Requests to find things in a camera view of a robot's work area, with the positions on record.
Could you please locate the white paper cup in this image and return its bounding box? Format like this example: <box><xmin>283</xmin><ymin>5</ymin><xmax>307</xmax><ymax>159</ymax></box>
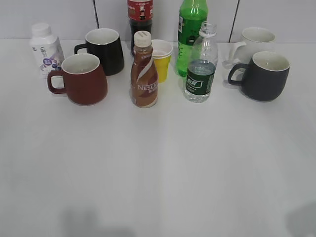
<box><xmin>152</xmin><ymin>39</ymin><xmax>173</xmax><ymax>59</ymax></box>

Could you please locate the cola bottle red label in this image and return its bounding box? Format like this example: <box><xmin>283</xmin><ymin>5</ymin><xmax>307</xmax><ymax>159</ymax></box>
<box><xmin>127</xmin><ymin>0</ymin><xmax>154</xmax><ymax>55</ymax></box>

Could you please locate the clear water bottle green label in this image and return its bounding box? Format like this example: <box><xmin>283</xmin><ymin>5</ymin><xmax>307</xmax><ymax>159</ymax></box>
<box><xmin>184</xmin><ymin>21</ymin><xmax>218</xmax><ymax>103</ymax></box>

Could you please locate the dark grey ceramic mug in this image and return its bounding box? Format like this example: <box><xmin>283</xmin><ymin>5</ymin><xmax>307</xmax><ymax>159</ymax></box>
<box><xmin>227</xmin><ymin>51</ymin><xmax>290</xmax><ymax>102</ymax></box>

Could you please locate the black ceramic mug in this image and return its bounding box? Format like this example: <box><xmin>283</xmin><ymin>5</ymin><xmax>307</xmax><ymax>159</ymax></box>
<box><xmin>74</xmin><ymin>28</ymin><xmax>124</xmax><ymax>76</ymax></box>

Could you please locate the white blueberry yogurt bottle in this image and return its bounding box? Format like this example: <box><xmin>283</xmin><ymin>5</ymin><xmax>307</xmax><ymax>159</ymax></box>
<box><xmin>30</xmin><ymin>23</ymin><xmax>64</xmax><ymax>79</ymax></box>

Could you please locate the green soda bottle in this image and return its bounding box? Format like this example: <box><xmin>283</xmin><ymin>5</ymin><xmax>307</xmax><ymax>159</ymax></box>
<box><xmin>176</xmin><ymin>0</ymin><xmax>208</xmax><ymax>77</ymax></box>

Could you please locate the red ceramic mug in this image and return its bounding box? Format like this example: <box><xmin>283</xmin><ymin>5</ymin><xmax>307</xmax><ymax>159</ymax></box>
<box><xmin>47</xmin><ymin>53</ymin><xmax>108</xmax><ymax>105</ymax></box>

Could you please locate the white ceramic mug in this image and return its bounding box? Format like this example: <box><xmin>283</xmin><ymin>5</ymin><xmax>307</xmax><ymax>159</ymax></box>
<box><xmin>228</xmin><ymin>27</ymin><xmax>276</xmax><ymax>65</ymax></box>

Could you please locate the yellow plastic cup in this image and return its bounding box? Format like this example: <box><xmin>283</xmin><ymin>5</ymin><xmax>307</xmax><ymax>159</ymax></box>
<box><xmin>153</xmin><ymin>55</ymin><xmax>171</xmax><ymax>83</ymax></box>

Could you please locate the brown Nescafe coffee bottle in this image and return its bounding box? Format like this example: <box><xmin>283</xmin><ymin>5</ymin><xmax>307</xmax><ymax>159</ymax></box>
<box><xmin>131</xmin><ymin>31</ymin><xmax>158</xmax><ymax>108</ymax></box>

